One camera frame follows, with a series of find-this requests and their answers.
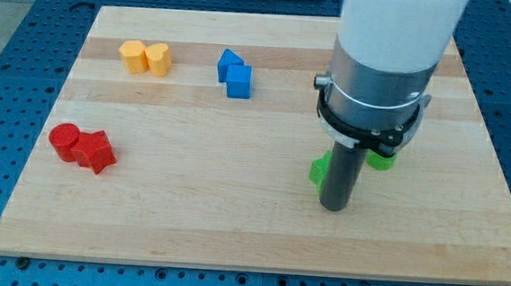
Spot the green star block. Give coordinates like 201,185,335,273
309,151,331,193

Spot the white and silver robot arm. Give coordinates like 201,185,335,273
314,0,470,156

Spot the red star block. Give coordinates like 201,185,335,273
70,130,117,174

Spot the blue cube block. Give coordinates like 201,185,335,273
226,65,253,99

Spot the light wooden board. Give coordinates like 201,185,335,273
0,6,511,286

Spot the blue triangle block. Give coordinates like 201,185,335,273
217,49,245,83

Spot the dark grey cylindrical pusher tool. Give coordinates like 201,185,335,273
319,142,368,212

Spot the green cylinder block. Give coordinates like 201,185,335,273
366,150,397,171

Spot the yellow heart block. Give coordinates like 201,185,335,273
145,43,173,77

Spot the yellow hexagon block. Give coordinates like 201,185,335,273
119,40,148,74

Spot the red cylinder block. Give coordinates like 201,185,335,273
49,122,80,163

